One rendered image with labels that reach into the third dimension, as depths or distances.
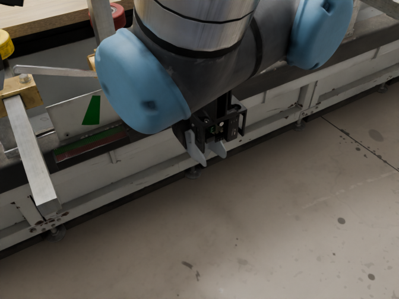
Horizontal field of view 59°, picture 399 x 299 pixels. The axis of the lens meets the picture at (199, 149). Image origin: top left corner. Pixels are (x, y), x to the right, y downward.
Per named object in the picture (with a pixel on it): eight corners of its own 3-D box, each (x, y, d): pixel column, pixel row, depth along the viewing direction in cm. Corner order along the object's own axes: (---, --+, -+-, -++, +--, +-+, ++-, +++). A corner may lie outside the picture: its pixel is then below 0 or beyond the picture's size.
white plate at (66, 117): (162, 105, 89) (160, 72, 82) (60, 142, 80) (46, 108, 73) (161, 104, 89) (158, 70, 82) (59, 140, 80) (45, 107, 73)
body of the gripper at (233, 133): (200, 158, 50) (200, 88, 41) (173, 121, 55) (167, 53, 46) (245, 138, 52) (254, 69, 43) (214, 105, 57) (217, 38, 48)
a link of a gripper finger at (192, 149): (199, 186, 58) (199, 148, 51) (181, 162, 61) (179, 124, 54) (215, 179, 59) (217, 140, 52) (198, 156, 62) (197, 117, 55)
